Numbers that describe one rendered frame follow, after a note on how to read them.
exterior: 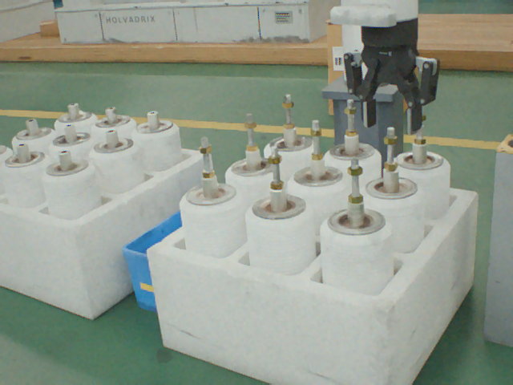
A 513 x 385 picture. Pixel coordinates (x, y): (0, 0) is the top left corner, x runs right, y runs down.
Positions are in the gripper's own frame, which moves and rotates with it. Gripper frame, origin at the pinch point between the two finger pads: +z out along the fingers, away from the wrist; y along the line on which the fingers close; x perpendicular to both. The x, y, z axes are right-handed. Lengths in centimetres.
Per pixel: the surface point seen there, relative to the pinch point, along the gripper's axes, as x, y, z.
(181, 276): 23.5, 21.0, 20.3
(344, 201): 1.8, 7.2, 13.3
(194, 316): 23.3, 19.8, 27.0
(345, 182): 0.7, 7.6, 10.6
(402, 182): -2.4, -0.4, 10.0
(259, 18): -144, 160, 16
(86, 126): 2, 75, 11
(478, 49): -167, 66, 27
